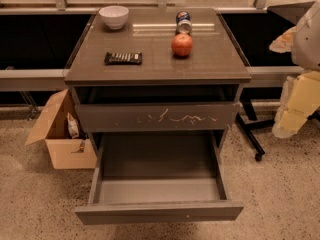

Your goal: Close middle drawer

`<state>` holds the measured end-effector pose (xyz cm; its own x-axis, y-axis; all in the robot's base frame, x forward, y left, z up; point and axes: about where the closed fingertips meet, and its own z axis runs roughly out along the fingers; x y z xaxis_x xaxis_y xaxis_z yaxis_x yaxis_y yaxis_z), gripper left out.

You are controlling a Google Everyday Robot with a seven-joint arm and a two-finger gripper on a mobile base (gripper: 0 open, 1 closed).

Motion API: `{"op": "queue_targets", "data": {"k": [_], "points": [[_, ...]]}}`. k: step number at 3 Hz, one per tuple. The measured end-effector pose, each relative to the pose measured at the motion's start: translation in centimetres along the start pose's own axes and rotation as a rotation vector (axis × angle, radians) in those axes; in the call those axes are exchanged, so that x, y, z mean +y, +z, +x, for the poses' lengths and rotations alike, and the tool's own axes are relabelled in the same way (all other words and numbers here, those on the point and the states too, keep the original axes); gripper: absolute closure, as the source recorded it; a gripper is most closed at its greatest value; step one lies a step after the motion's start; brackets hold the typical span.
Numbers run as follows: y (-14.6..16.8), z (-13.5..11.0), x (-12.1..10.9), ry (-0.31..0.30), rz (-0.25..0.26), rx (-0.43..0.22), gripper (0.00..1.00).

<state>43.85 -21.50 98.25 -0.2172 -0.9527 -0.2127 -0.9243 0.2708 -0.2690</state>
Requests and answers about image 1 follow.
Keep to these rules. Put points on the grey drawer cabinet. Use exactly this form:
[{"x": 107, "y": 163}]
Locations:
[{"x": 212, "y": 72}]

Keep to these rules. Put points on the white bowl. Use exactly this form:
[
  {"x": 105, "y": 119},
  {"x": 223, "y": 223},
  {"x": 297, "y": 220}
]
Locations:
[{"x": 115, "y": 17}]

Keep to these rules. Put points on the red apple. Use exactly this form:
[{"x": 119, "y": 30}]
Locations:
[{"x": 182, "y": 45}]

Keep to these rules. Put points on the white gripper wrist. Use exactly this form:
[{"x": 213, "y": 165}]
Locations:
[{"x": 307, "y": 42}]

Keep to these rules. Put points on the crumpled snack bag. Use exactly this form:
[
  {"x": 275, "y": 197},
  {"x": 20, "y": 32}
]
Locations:
[{"x": 73, "y": 128}]

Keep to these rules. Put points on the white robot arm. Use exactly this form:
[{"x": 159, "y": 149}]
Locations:
[{"x": 302, "y": 41}]

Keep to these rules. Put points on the black rolling stand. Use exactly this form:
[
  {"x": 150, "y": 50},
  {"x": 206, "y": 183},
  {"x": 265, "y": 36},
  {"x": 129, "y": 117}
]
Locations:
[{"x": 253, "y": 32}]

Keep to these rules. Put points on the dark snack bar wrapper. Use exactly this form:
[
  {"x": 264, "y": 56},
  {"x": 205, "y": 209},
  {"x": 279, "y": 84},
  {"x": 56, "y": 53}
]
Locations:
[{"x": 117, "y": 58}]

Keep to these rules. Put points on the scratched grey upper drawer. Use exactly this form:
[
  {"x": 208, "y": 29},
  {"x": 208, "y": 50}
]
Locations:
[{"x": 156, "y": 117}]

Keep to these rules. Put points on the open cardboard box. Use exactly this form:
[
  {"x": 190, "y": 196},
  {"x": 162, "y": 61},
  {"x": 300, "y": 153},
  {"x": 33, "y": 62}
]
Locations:
[{"x": 52, "y": 128}]

